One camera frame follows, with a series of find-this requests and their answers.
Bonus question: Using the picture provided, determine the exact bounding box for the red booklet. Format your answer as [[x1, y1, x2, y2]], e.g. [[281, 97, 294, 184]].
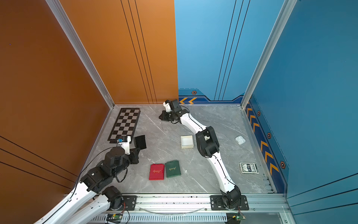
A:
[[149, 164, 165, 181]]

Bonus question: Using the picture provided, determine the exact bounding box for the aluminium corner post left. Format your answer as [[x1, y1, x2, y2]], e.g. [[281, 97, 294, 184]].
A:
[[46, 0, 115, 109]]

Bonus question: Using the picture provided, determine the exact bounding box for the aluminium corner post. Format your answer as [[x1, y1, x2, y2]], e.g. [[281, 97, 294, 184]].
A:
[[46, 0, 115, 109], [241, 0, 297, 109]]

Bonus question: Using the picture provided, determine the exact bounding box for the clear plastic earphone case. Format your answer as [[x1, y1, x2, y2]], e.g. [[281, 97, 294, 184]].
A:
[[235, 136, 246, 145]]

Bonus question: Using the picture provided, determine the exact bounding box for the black white chessboard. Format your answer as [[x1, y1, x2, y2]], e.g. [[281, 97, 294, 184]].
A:
[[108, 108, 140, 144]]

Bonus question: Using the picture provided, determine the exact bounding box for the circuit board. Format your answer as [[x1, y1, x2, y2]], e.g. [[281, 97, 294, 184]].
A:
[[225, 213, 246, 224], [105, 213, 123, 224]]

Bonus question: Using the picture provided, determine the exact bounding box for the right circuit board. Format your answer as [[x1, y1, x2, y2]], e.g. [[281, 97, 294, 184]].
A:
[[225, 213, 246, 224]]

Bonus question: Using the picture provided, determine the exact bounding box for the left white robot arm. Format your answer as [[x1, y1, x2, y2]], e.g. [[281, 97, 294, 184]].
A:
[[37, 147, 141, 224]]

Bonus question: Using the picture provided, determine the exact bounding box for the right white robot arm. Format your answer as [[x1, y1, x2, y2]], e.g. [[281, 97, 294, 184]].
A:
[[158, 109, 241, 210]]

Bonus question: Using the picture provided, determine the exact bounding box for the aluminium corner post right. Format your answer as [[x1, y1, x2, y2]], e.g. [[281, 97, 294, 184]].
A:
[[241, 0, 297, 109]]

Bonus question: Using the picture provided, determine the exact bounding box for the playing card deck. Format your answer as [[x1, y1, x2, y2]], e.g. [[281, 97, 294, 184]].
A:
[[240, 162, 259, 174]]

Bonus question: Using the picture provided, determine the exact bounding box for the left circuit board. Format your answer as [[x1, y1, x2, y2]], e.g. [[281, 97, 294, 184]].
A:
[[105, 213, 123, 224]]

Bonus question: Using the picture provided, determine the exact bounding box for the green booklet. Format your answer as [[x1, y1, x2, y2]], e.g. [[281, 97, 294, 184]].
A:
[[165, 160, 181, 178]]

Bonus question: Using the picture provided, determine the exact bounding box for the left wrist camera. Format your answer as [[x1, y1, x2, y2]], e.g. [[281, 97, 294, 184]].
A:
[[117, 136, 131, 155]]

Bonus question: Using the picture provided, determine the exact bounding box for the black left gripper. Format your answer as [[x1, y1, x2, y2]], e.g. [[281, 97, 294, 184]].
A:
[[112, 146, 141, 179]]

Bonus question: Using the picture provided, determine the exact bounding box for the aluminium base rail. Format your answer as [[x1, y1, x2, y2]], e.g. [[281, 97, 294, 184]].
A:
[[123, 193, 291, 215]]

